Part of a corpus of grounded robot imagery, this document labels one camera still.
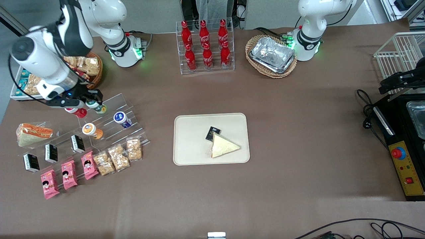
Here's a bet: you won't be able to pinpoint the wrapped sandwich with orange filling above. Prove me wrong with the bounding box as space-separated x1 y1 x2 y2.
16 123 53 147

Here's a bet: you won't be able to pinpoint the red cola bottle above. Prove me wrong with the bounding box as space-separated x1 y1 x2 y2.
199 20 210 47
218 19 229 45
181 21 193 47
185 45 197 71
203 43 213 70
220 41 231 69

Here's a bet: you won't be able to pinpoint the clear acrylic stepped stand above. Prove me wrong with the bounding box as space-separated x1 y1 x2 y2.
78 93 150 156
17 121 97 180

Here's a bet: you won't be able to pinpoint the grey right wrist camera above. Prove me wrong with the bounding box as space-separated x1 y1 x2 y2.
46 98 85 109

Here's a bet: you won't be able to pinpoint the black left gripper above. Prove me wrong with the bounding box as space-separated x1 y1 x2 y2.
379 66 425 95

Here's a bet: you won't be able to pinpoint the white wire rack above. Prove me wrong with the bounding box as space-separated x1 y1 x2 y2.
374 32 425 95

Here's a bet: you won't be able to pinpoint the small black white box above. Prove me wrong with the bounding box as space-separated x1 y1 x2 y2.
45 144 58 163
71 134 86 154
23 154 40 173

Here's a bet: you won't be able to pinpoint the blue gum bottle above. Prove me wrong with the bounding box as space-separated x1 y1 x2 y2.
113 111 132 129

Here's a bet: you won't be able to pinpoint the wrapped plain triangle sandwich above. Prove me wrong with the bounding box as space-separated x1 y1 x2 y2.
208 133 241 159

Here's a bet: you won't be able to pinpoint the black sealing machine yellow panel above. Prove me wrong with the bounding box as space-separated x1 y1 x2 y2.
372 93 425 202

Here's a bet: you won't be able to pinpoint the aluminium frame shelf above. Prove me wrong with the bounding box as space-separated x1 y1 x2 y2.
380 0 425 24

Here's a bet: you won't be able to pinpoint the stacked aluminium foil trays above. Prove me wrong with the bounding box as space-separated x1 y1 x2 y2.
250 37 296 74

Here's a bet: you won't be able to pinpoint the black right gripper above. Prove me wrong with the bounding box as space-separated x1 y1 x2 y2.
58 87 103 109

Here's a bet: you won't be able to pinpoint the peanut brittle pack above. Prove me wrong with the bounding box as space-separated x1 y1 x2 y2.
25 74 43 96

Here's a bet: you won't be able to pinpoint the brown wicker snack basket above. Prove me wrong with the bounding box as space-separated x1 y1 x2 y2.
81 52 103 90

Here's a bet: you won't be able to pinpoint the white rectangular snack tray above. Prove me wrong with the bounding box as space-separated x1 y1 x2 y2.
9 66 45 101

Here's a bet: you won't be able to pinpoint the green gum bottle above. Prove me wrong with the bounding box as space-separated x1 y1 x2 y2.
86 100 107 115

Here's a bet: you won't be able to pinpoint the clear acrylic bottle rack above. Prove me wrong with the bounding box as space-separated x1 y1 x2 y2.
175 17 235 75

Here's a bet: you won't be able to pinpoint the red cookie box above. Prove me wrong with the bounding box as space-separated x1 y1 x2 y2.
71 67 87 82

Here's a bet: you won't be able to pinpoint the black floor cables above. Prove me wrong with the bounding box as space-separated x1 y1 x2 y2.
294 218 425 239

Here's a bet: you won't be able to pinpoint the wicker basket with foil trays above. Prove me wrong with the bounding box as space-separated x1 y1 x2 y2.
245 35 298 79

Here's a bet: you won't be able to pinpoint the orange gum bottle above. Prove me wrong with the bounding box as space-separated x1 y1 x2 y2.
82 123 104 140

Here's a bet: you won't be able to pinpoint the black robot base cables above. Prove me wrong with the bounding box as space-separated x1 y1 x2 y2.
254 27 301 42

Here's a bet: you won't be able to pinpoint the dark metal frame bar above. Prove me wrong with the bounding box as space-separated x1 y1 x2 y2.
0 6 29 34

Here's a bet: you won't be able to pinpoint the beige serving tray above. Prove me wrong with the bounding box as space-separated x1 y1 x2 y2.
173 113 250 166

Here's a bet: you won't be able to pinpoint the small black box gold print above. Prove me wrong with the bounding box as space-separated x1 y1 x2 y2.
205 126 221 142

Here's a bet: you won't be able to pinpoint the red gum bottle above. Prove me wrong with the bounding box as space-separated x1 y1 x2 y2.
65 107 88 119

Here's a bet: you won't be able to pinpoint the clear bag of nut clusters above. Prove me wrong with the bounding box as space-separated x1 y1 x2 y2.
107 144 130 172
126 137 143 162
93 151 116 176

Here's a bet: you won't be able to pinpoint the metal container in machine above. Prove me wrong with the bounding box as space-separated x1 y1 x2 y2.
406 101 425 140

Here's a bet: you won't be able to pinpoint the black power cable with plug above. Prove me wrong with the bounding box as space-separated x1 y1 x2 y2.
356 89 389 150

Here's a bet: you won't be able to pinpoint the pink snack packet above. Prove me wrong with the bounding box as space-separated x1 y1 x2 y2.
81 151 99 180
40 169 60 199
61 160 78 190

